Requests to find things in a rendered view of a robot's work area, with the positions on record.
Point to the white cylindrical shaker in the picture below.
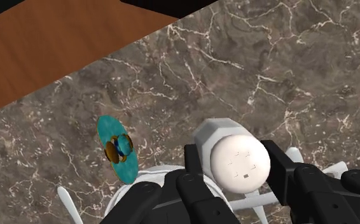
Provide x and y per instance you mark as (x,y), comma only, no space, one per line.
(239,161)

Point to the white blade-shaped piece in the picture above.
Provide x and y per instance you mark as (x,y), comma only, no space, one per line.
(70,206)

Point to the teal disc with brown figure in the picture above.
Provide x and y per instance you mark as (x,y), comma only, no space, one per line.
(113,130)

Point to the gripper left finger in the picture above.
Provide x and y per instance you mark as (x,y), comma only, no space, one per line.
(195,192)

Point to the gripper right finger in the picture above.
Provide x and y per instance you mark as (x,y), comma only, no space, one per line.
(316,192)

